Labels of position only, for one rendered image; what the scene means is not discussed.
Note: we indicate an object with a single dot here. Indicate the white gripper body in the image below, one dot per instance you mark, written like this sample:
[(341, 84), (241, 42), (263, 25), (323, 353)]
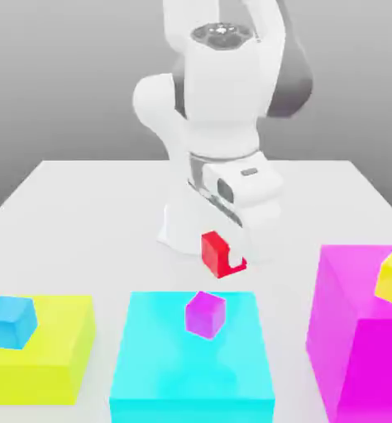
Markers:
[(212, 216)]

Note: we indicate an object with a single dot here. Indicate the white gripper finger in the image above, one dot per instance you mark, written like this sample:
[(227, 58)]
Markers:
[(236, 255)]

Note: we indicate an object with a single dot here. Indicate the small red cube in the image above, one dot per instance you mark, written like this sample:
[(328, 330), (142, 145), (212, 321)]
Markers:
[(213, 252)]

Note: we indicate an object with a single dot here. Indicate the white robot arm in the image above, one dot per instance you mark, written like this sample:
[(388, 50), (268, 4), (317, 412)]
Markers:
[(222, 99)]

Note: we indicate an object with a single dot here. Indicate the small purple cube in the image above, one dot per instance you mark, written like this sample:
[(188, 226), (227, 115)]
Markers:
[(204, 317)]

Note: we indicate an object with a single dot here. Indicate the small blue cube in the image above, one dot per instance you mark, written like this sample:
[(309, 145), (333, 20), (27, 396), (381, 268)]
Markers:
[(9, 322)]

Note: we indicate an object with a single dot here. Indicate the large cyan box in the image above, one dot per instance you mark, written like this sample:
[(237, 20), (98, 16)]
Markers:
[(189, 373)]

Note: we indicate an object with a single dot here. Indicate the large magenta box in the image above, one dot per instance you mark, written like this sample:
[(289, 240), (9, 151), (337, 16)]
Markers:
[(354, 347)]

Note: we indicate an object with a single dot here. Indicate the large yellow box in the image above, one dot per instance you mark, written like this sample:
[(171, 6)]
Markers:
[(50, 366)]

